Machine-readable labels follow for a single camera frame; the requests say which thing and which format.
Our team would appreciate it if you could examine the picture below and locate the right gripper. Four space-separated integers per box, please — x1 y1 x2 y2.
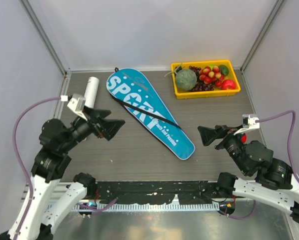
196 123 249 174

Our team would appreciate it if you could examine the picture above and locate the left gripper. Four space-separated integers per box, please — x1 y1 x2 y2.
61 104 126 151

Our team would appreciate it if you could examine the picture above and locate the white shuttlecock tube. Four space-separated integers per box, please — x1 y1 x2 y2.
84 76 100 109

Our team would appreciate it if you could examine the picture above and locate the blue racket bag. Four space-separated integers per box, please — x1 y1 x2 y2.
106 68 196 161

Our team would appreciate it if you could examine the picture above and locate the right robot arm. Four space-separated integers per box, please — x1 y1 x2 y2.
197 125 299 224

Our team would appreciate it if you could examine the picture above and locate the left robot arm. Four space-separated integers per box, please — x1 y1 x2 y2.
0 107 125 240

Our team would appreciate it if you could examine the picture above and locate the red apple on table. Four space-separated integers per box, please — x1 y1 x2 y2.
241 134 247 143

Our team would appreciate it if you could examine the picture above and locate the yellow plastic tray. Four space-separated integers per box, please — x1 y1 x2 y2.
169 59 241 99

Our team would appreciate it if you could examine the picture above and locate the dark grape bunch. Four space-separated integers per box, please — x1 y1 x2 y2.
189 65 214 92

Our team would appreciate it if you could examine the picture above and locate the red apple in tray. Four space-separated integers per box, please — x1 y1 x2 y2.
221 79 236 91

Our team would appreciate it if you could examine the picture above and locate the red cherry cluster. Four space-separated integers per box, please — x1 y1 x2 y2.
208 65 225 88

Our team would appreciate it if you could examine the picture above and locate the green melon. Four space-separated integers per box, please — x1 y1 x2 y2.
175 69 197 91

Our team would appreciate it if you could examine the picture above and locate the green lime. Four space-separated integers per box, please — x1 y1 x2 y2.
218 64 230 77

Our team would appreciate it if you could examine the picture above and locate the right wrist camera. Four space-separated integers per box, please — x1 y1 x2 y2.
234 114 260 135

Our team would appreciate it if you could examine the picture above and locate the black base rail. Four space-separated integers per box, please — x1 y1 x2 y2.
74 180 237 213

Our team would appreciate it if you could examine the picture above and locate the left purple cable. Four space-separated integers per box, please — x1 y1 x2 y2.
12 97 63 238

